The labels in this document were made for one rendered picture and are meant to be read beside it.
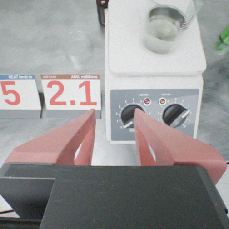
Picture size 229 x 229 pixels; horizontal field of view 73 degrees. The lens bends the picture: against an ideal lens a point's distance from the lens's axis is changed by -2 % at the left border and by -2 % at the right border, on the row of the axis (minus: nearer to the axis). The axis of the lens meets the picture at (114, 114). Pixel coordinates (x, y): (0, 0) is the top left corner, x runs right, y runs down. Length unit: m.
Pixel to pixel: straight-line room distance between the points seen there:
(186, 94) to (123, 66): 0.09
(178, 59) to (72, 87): 0.15
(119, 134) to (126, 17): 0.16
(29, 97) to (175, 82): 0.22
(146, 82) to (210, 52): 0.18
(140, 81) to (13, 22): 0.30
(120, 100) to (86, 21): 0.21
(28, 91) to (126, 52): 0.17
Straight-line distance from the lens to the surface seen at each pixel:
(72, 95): 0.26
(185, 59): 0.22
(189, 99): 0.23
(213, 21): 0.42
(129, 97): 0.21
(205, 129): 0.30
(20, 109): 0.31
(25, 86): 0.28
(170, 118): 0.22
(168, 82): 0.22
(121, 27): 0.23
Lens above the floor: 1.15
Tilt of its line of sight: 76 degrees down
